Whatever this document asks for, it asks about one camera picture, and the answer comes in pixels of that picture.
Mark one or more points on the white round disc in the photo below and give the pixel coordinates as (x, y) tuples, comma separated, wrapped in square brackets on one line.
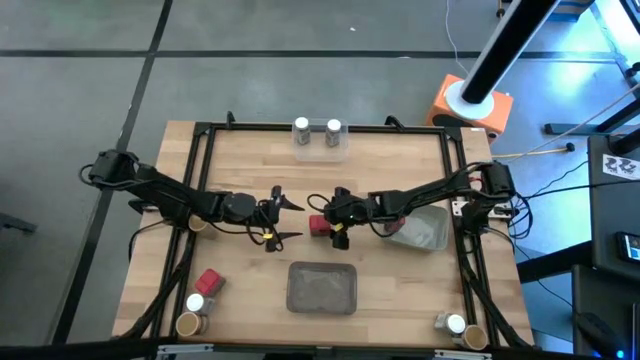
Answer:
[(452, 102)]

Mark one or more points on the clear plastic bin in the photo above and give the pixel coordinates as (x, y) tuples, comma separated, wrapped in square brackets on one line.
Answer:
[(320, 152)]

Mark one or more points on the black phone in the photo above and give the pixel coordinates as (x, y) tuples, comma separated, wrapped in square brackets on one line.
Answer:
[(630, 247)]

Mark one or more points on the black floor stand foot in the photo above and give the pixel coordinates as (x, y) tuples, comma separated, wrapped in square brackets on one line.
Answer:
[(15, 223)]

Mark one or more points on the white-lid spice jar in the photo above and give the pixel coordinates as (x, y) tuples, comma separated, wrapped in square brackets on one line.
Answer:
[(456, 323), (301, 123), (333, 125), (195, 302)]

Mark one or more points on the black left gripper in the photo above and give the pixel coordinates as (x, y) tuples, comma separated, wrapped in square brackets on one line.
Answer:
[(269, 217)]

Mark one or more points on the black table edge beam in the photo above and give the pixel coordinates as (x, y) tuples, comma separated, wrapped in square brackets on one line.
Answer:
[(75, 350)]

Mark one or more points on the dark grey plastic bin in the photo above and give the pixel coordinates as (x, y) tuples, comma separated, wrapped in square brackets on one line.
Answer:
[(322, 290)]

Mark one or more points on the black computer mouse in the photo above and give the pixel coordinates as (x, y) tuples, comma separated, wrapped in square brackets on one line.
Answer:
[(597, 332)]

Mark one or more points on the black camera pole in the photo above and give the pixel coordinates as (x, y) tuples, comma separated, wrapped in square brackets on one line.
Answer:
[(505, 45)]

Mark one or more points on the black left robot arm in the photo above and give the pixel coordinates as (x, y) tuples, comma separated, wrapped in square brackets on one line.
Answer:
[(165, 192)]

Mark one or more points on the brown cup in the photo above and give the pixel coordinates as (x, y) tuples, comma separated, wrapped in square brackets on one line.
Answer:
[(188, 325), (475, 337), (196, 225)]

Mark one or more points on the silver metal bracket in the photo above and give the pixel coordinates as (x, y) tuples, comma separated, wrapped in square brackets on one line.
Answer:
[(462, 354), (185, 349)]

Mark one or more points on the black metal table frame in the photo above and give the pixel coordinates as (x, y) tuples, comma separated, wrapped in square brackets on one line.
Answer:
[(375, 129)]

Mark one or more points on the orange box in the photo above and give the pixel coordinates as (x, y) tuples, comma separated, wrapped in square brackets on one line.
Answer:
[(500, 112)]

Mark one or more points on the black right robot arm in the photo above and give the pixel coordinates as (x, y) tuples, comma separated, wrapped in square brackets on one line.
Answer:
[(425, 192)]

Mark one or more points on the black desk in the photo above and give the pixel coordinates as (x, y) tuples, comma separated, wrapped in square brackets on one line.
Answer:
[(612, 225)]

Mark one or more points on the black stand base bar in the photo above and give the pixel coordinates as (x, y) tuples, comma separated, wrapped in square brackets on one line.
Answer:
[(575, 128)]

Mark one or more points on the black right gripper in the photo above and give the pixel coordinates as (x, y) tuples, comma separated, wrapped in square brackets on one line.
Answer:
[(350, 212)]

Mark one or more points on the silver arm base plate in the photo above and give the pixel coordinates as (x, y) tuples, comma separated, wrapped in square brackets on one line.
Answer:
[(457, 207)]

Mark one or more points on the black slanted support bar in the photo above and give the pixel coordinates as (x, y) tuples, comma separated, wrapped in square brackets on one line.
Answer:
[(550, 262)]

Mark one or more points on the white marker paper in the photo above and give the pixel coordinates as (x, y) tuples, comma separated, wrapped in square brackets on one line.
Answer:
[(620, 166)]

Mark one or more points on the light grey plastic bin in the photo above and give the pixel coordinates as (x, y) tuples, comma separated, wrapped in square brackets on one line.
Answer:
[(425, 230)]

